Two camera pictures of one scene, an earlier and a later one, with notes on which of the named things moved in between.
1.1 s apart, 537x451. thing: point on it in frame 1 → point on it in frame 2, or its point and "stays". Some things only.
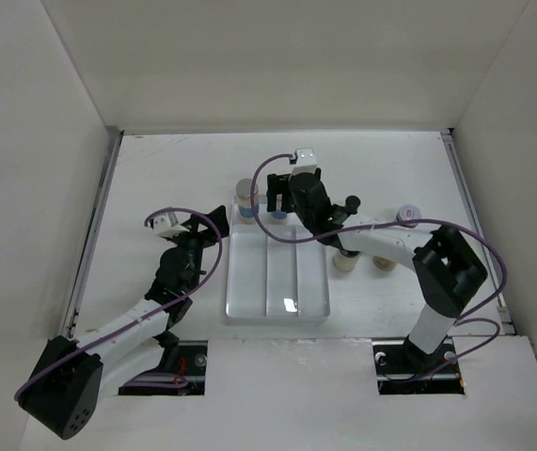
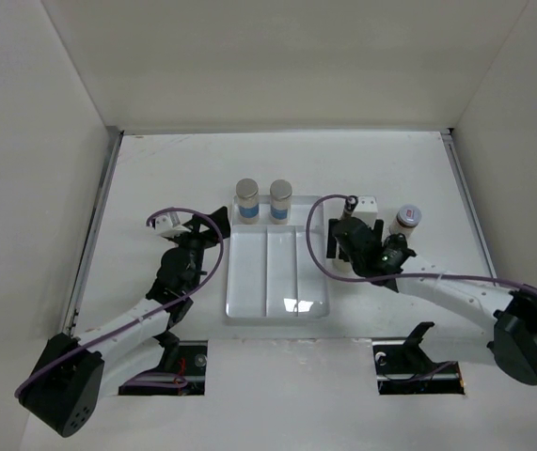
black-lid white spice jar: x=346 y=259 stays
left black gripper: x=194 y=222 stays
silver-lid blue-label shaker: x=244 y=197 stays
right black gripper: x=279 y=184 → x=332 y=242
